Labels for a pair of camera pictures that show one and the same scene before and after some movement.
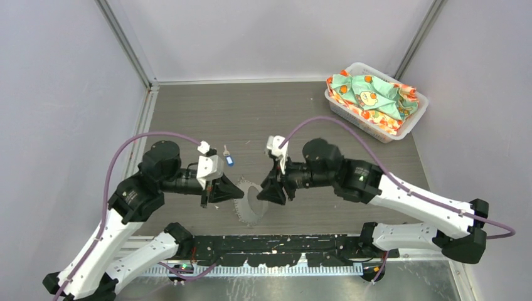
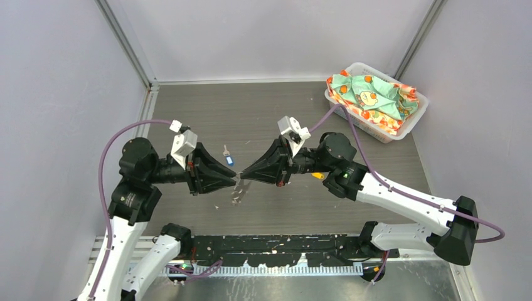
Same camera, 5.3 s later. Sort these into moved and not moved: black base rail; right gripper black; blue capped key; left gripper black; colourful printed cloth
Moved: left gripper black; right gripper black
Not moved: black base rail; colourful printed cloth; blue capped key
